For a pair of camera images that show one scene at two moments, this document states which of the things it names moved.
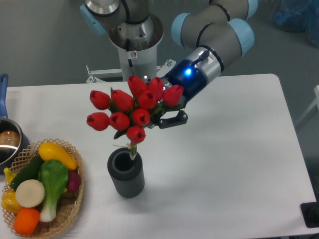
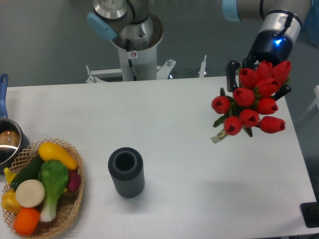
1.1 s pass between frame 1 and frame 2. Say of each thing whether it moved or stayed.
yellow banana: stayed
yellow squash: stayed
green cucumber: stayed
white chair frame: stayed
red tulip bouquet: moved
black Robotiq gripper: moved
